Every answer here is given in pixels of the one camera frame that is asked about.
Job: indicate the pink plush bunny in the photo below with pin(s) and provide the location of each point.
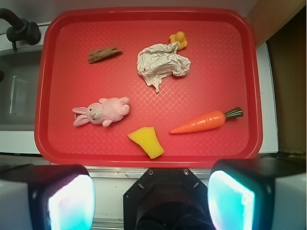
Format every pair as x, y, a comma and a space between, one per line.
104, 112

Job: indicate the grey metal sink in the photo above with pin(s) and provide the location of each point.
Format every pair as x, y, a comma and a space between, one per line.
19, 73

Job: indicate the yellow sponge piece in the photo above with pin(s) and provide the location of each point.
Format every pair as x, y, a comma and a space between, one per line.
147, 139

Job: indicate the brown wood chip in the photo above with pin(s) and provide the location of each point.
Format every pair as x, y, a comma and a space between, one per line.
101, 54

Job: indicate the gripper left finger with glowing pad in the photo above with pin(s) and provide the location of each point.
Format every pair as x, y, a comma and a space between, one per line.
46, 197

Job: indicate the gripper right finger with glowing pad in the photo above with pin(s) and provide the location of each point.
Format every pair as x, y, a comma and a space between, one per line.
258, 194

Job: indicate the brown wooden cabinet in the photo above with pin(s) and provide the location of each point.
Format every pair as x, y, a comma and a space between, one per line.
282, 26

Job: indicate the orange toy carrot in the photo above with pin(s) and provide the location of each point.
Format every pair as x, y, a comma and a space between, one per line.
212, 120

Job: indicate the black faucet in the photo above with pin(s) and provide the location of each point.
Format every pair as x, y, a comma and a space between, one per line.
20, 29

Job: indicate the red plastic tray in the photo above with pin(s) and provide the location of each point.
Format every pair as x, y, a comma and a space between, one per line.
223, 75

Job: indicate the yellow rubber duck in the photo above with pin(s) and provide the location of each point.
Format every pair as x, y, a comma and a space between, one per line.
179, 37

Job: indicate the crumpled white paper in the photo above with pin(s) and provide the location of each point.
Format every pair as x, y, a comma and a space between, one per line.
159, 61

